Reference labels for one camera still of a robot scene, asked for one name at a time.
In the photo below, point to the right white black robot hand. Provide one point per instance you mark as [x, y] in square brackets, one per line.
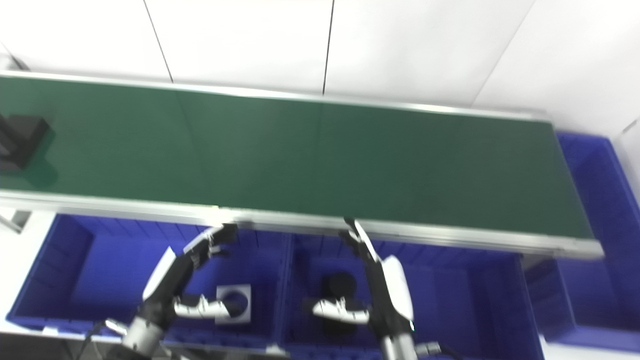
[395, 290]

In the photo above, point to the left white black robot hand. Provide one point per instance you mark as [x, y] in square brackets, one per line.
[160, 290]

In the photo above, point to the black block part with cylinder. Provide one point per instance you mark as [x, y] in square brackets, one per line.
[340, 285]
[22, 137]

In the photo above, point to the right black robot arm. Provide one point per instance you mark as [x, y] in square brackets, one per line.
[397, 349]

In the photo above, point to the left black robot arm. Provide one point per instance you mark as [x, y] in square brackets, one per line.
[142, 340]

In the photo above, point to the blue plastic bin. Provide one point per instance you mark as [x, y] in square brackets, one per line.
[450, 300]
[600, 200]
[100, 280]

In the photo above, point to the grey square part with hole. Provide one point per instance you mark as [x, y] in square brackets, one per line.
[242, 292]

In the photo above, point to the aluminium conveyor leg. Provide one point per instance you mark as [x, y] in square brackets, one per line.
[15, 220]

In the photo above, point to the green conveyor belt aluminium frame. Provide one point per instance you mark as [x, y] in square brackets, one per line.
[300, 160]

